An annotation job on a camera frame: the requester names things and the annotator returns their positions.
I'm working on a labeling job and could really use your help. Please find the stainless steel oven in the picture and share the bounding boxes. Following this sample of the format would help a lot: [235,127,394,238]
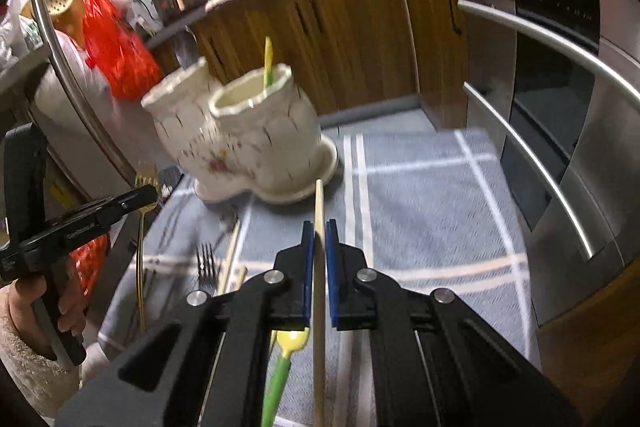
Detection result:
[457,0,640,329]

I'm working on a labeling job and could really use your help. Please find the hanging red plastic bag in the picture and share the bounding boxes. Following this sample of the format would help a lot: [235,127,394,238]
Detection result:
[81,0,164,100]

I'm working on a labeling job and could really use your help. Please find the white ceramic utensil holder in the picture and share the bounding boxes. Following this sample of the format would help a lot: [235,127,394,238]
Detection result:
[141,58,340,206]

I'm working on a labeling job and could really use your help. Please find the grey metal appliance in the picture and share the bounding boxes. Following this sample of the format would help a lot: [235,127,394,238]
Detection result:
[30,29,171,202]

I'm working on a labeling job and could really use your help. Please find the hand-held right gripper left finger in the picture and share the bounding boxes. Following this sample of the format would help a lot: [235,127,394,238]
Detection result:
[54,221,316,427]

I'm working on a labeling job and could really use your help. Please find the yellow green plastic fork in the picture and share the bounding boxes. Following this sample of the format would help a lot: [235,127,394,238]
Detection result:
[260,327,311,427]

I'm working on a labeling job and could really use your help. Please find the person's left hand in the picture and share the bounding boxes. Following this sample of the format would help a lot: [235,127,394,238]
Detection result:
[9,273,90,351]

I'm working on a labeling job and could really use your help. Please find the curved metal pole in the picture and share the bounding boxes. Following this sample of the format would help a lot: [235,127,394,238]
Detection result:
[26,0,138,194]

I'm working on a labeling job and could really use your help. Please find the grey plaid tablecloth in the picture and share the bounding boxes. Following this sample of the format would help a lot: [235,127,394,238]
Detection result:
[97,127,543,427]

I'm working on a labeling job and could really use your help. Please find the silver fork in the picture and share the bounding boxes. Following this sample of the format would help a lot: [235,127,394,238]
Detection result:
[196,243,217,295]

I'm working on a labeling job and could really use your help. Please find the yellow green plastic spoon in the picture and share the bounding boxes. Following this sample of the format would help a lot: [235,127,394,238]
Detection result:
[263,36,275,88]

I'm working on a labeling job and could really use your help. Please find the golden fork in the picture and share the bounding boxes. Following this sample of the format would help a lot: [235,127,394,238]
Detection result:
[134,162,161,333]

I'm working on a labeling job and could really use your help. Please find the wooden kitchen cabinets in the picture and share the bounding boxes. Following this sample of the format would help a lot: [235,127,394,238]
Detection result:
[150,0,469,128]

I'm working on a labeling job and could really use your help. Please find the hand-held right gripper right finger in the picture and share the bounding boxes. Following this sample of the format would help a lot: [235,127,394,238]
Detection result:
[326,220,583,427]

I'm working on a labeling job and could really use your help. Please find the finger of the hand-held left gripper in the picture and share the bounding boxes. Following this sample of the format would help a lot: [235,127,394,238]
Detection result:
[100,184,160,221]

